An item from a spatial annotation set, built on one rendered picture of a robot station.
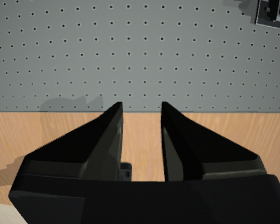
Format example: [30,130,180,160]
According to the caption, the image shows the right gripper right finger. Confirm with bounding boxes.
[161,102,268,181]

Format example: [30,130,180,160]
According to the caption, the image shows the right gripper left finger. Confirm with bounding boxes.
[17,102,123,181]

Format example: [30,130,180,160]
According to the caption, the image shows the grey curved work surface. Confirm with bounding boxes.
[0,0,280,113]

